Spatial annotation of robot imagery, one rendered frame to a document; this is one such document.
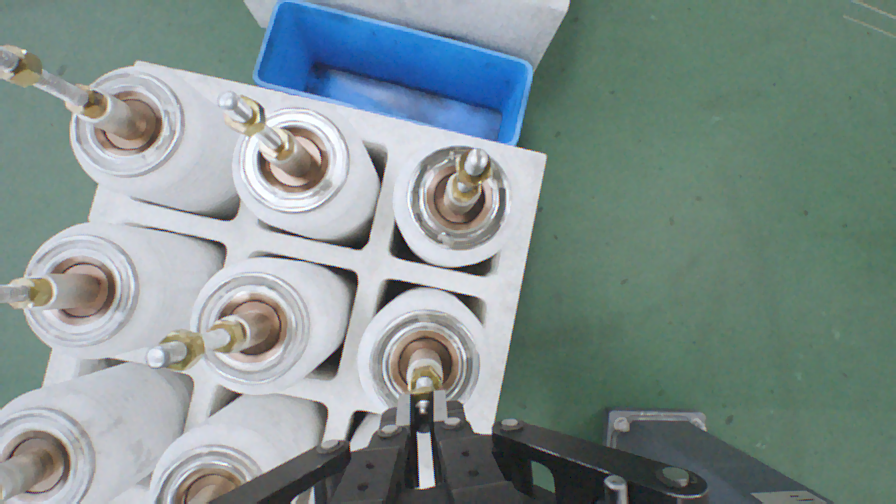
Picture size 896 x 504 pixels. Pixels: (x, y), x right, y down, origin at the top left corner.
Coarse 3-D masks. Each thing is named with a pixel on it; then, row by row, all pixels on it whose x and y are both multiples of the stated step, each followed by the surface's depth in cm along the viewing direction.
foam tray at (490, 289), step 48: (288, 96) 33; (384, 144) 33; (96, 192) 31; (384, 192) 32; (528, 192) 33; (240, 240) 31; (288, 240) 32; (384, 240) 32; (528, 240) 33; (384, 288) 37; (480, 288) 32; (48, 384) 29; (336, 384) 31; (336, 432) 31; (480, 432) 32; (144, 480) 30
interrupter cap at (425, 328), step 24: (408, 312) 25; (432, 312) 25; (384, 336) 24; (408, 336) 25; (432, 336) 25; (456, 336) 25; (384, 360) 24; (408, 360) 25; (456, 360) 25; (384, 384) 24; (456, 384) 24
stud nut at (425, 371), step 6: (426, 366) 21; (414, 372) 20; (420, 372) 20; (426, 372) 20; (432, 372) 20; (414, 378) 20; (432, 378) 20; (438, 378) 20; (408, 384) 21; (414, 384) 20; (438, 384) 20; (438, 390) 20
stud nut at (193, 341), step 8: (168, 336) 16; (176, 336) 16; (184, 336) 16; (192, 336) 16; (200, 336) 17; (160, 344) 16; (184, 344) 16; (192, 344) 16; (200, 344) 17; (192, 352) 16; (200, 352) 17; (184, 360) 16; (192, 360) 16; (168, 368) 16; (176, 368) 16; (184, 368) 16
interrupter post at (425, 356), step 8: (416, 352) 24; (424, 352) 23; (432, 352) 24; (416, 360) 22; (424, 360) 22; (432, 360) 22; (440, 360) 24; (408, 368) 22; (440, 368) 22; (408, 376) 22; (440, 376) 22
